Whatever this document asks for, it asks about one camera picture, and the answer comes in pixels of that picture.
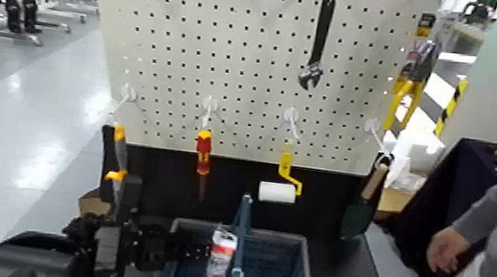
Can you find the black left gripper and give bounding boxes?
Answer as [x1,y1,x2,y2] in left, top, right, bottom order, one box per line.
[132,220,215,277]

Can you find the white red glue tube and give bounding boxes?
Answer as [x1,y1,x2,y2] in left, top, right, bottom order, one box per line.
[201,227,239,277]

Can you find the blue grey folding crate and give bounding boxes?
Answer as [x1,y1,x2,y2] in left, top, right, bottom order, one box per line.
[146,183,329,277]

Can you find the person bare hand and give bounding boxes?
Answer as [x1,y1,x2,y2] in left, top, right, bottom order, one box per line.
[424,223,475,277]

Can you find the black backing panel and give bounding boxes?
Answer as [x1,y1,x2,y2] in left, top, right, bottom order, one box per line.
[92,123,390,249]

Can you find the red yellow screwdriver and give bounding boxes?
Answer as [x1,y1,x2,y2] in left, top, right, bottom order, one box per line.
[189,128,216,203]

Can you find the brown cardboard box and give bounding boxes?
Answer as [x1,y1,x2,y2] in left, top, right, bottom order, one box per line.
[377,185,417,217]
[76,185,113,219]

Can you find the white pegboard hook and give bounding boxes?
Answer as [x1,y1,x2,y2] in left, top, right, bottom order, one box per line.
[198,94,219,130]
[361,117,396,158]
[280,105,305,142]
[116,83,140,114]

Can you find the beige pegboard panel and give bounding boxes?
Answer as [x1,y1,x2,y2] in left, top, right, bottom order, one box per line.
[69,0,442,183]

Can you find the white foam blocks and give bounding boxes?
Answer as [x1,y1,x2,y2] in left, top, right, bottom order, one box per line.
[377,104,452,195]

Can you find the black adjustable wrench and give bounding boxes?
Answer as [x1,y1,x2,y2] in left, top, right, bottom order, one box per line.
[297,0,338,93]

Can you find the black clothed table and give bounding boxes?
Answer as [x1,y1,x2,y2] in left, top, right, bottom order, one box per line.
[390,130,497,277]

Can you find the white metal stand base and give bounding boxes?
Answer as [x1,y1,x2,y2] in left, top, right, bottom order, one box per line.
[0,8,88,54]

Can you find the yellow pliers in package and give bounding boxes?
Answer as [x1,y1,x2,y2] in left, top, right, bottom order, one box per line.
[382,7,446,136]

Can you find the black kettle shaped object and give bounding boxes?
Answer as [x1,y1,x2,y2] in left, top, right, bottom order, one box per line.
[459,0,495,28]

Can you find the yellow handled paint roller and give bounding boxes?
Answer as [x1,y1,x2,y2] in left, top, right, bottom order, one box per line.
[257,139,309,207]

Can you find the green trowel wooden handle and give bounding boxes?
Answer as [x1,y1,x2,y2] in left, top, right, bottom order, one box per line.
[338,151,393,245]

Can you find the yellow black striped post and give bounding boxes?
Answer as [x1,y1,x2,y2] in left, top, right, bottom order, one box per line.
[433,76,469,140]

